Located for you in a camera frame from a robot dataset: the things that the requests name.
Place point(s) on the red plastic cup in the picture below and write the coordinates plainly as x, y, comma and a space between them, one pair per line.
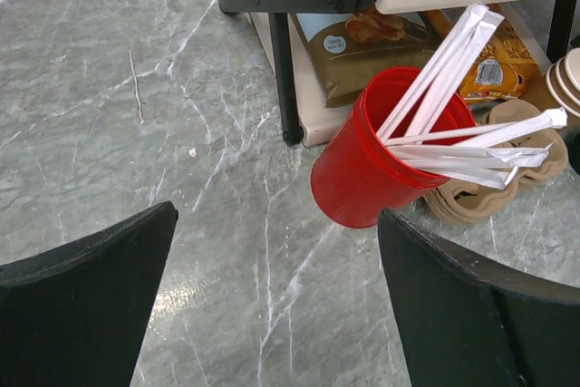
355, 177

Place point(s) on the stacked paper cups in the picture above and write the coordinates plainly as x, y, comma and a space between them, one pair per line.
562, 81

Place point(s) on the brown snack bag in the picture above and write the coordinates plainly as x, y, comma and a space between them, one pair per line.
348, 50

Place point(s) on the brown cardboard cup carrier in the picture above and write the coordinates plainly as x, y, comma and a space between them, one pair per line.
484, 192

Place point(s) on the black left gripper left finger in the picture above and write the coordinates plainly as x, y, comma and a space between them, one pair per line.
76, 315

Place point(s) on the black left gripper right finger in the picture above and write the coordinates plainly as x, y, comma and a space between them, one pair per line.
466, 320

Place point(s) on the orange snack bag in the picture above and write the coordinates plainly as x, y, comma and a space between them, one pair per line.
510, 61

